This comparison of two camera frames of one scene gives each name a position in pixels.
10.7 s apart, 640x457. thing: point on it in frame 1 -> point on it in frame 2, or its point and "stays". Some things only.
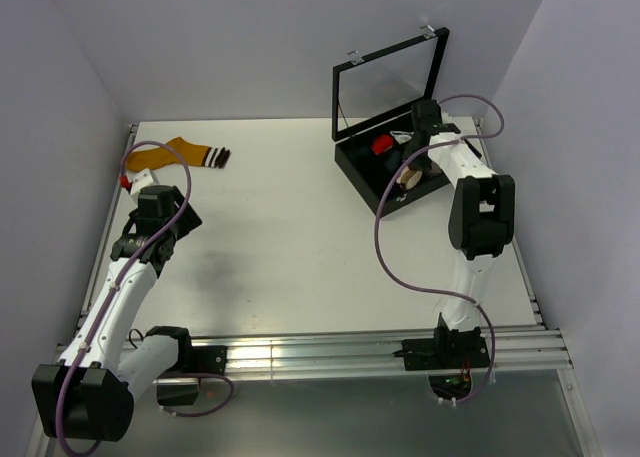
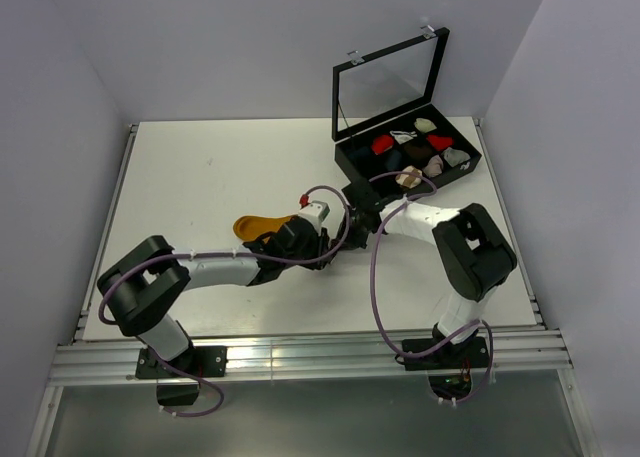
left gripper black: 187,222 -> 320,243
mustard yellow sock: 191,154 -> 251,227
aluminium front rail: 508,349 stays
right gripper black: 424,164 -> 356,242
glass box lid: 368,91 stays
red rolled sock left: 382,143 stays
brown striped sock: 409,178 stays
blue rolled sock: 393,160 stays
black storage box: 374,163 stays
